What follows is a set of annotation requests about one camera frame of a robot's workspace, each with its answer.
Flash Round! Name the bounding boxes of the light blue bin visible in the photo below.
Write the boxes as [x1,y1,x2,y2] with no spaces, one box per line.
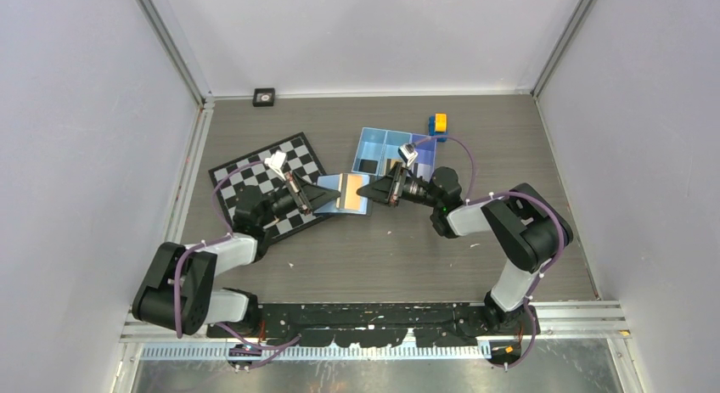
[379,130,412,176]
[352,127,386,176]

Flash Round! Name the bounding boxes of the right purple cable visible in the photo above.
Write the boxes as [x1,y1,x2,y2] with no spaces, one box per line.
[413,134,566,371]

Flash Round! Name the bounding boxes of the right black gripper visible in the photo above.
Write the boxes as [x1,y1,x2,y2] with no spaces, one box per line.
[357,162,442,209]

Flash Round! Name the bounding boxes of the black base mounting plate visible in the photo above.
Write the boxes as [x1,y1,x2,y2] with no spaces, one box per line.
[228,302,539,348]

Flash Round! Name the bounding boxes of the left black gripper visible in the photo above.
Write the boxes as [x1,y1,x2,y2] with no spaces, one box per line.
[258,171,340,227]

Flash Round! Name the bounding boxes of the purple bin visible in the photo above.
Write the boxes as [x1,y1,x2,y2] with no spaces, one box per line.
[408,133,436,181]

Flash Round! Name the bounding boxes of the purple cable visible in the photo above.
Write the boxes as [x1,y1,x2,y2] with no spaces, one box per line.
[172,160,302,370]
[413,134,566,371]

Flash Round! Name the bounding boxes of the light blue bin middle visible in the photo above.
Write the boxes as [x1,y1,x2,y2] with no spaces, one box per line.
[379,130,412,176]

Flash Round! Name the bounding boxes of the black square item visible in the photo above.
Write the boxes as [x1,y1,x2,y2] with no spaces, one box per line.
[357,159,378,174]

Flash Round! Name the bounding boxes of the small black square box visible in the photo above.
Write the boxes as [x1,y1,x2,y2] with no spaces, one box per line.
[252,87,276,108]

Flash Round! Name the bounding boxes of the black white chessboard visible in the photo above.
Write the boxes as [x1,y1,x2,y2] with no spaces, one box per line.
[209,132,330,244]

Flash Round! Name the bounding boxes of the light blue bin left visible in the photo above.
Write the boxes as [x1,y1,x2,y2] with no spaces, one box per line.
[352,127,386,176]

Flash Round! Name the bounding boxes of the blue yellow toy blocks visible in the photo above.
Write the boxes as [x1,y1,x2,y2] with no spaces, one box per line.
[428,113,447,142]

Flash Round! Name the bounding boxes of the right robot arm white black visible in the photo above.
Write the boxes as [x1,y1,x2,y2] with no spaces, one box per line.
[357,165,574,334]

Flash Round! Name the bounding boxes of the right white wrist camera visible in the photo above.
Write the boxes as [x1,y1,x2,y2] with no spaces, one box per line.
[397,143,419,170]

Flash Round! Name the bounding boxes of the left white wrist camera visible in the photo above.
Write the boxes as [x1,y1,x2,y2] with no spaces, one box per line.
[263,150,287,182]

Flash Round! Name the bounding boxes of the tan grey striped credit card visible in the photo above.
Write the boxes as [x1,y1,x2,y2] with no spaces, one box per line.
[341,174,366,212]

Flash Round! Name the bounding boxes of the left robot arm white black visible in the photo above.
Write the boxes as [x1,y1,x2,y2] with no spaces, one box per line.
[132,171,341,338]

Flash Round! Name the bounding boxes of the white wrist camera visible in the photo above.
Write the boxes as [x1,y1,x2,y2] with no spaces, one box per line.
[397,143,419,170]
[263,150,287,182]

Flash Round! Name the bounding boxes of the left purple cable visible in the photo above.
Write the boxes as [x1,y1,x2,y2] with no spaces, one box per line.
[172,160,302,370]

